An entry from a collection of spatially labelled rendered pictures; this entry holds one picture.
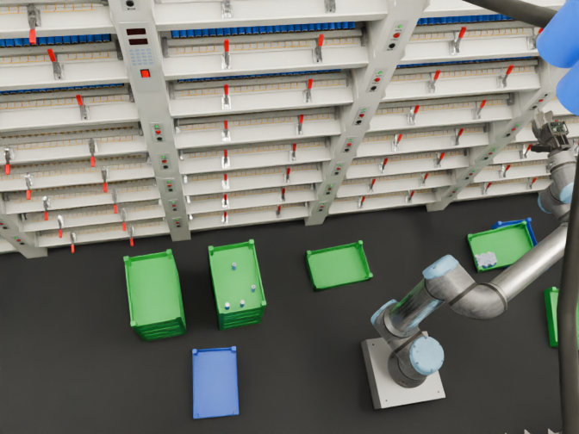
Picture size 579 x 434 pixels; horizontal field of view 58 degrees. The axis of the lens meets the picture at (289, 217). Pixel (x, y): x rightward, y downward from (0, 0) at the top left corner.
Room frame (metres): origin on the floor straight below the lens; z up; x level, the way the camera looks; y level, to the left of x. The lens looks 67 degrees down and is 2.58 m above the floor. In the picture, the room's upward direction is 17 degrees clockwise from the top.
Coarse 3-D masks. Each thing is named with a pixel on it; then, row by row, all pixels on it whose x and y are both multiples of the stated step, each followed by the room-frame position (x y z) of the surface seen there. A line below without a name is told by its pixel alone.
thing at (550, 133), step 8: (544, 128) 1.29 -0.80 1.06; (552, 128) 1.28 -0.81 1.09; (560, 128) 1.29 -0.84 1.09; (544, 136) 1.27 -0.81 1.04; (552, 136) 1.26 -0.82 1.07; (560, 136) 1.26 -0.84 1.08; (544, 144) 1.25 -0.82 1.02; (552, 144) 1.24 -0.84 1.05; (560, 144) 1.23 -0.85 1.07; (568, 144) 1.23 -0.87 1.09; (552, 152) 1.20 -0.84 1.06
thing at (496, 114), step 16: (464, 96) 1.39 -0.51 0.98; (512, 96) 1.44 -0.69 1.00; (384, 112) 1.22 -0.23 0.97; (432, 112) 1.29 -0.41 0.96; (448, 112) 1.31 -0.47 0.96; (464, 112) 1.34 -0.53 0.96; (496, 112) 1.39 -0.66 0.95; (512, 112) 1.41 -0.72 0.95; (368, 128) 1.13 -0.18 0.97; (384, 128) 1.17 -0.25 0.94; (400, 128) 1.20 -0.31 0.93
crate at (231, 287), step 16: (224, 256) 0.70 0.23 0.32; (240, 256) 0.72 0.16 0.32; (224, 272) 0.63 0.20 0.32; (240, 272) 0.65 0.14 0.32; (256, 272) 0.67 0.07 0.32; (224, 288) 0.56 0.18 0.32; (240, 288) 0.58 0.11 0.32; (256, 288) 0.60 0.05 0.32; (224, 304) 0.49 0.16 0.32; (256, 304) 0.53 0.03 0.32
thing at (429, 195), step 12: (396, 192) 1.36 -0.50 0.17; (408, 192) 1.37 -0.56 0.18; (420, 192) 1.40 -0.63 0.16; (432, 192) 1.42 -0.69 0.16; (336, 204) 1.19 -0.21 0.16; (348, 204) 1.22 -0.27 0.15; (360, 204) 1.22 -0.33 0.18; (372, 204) 1.26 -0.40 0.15; (384, 204) 1.28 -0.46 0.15; (396, 204) 1.30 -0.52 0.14; (408, 204) 1.33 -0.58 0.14
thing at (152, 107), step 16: (112, 0) 0.80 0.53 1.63; (144, 0) 0.83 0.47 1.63; (128, 16) 0.81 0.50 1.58; (144, 16) 0.83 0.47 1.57; (128, 64) 0.80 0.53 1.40; (160, 64) 0.84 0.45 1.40; (160, 80) 0.83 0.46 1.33; (144, 96) 0.81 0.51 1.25; (160, 96) 0.83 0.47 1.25; (144, 112) 0.80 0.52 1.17; (160, 112) 0.82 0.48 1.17; (144, 128) 0.80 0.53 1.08; (160, 144) 0.82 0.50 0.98; (176, 160) 0.83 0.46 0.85; (160, 176) 0.80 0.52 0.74; (176, 176) 0.83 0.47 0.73; (160, 192) 0.80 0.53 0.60; (176, 192) 0.82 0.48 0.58; (176, 240) 0.80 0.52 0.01
